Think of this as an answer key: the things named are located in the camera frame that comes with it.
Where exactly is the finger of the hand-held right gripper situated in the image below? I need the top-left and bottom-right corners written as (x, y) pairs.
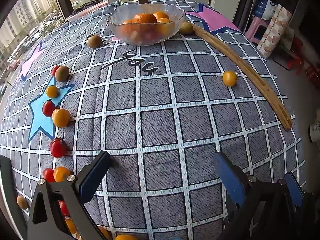
top-left (284, 172), bottom-right (306, 208)

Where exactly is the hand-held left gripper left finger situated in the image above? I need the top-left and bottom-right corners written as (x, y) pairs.
top-left (26, 151), bottom-right (112, 240)

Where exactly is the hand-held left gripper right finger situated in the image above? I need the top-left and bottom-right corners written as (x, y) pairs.
top-left (214, 151), bottom-right (305, 240)

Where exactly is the white lined cardboard box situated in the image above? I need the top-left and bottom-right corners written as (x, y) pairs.
top-left (0, 154), bottom-right (27, 240)

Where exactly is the long wooden stick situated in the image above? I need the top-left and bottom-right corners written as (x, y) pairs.
top-left (192, 24), bottom-right (293, 130)

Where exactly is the red plastic stool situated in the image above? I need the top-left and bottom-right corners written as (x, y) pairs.
top-left (286, 36), bottom-right (307, 73)

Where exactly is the clear glass bowl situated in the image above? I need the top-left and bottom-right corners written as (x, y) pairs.
top-left (107, 4), bottom-right (185, 46)

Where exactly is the pink plastic stool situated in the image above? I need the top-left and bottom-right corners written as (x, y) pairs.
top-left (245, 16), bottom-right (270, 47)

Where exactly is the floral paper bag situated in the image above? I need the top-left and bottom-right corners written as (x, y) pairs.
top-left (257, 6), bottom-right (293, 59)

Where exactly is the black bag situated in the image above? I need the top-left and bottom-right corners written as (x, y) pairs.
top-left (66, 0), bottom-right (110, 20)

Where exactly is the blue and white bag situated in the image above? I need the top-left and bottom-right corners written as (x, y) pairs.
top-left (251, 0), bottom-right (279, 20)

